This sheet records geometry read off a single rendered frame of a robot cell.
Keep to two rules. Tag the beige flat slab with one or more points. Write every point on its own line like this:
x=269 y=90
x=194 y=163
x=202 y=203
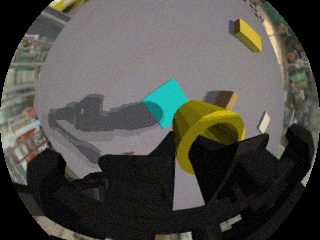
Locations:
x=263 y=122

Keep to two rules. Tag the yellow rectangular block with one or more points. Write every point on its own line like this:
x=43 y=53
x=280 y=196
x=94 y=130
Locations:
x=246 y=33

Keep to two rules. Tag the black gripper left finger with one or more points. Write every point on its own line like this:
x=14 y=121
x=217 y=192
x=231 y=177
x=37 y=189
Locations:
x=156 y=168

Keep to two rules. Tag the tan wooden bar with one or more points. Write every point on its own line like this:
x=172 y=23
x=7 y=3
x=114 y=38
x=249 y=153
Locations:
x=226 y=100

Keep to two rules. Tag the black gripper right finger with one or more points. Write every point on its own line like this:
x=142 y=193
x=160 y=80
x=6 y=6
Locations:
x=213 y=162

